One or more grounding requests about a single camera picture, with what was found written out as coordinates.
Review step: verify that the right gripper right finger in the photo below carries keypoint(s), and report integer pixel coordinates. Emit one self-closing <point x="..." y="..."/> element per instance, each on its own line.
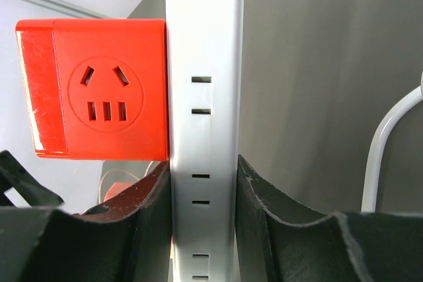
<point x="281" y="239"/>

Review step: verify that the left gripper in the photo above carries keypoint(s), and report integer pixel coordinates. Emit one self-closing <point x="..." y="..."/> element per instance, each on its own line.
<point x="15" y="176"/>

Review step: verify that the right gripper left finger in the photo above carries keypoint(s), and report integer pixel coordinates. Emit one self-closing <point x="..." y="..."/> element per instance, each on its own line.
<point x="127" y="238"/>

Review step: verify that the red cube socket adapter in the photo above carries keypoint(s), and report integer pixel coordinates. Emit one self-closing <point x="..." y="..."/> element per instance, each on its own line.
<point x="96" y="89"/>

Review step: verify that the white power strip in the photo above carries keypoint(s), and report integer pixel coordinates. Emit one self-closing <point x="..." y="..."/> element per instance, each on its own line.
<point x="204" y="47"/>

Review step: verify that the pink usb charger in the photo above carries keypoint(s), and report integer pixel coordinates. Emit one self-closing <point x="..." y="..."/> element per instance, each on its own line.
<point x="116" y="189"/>

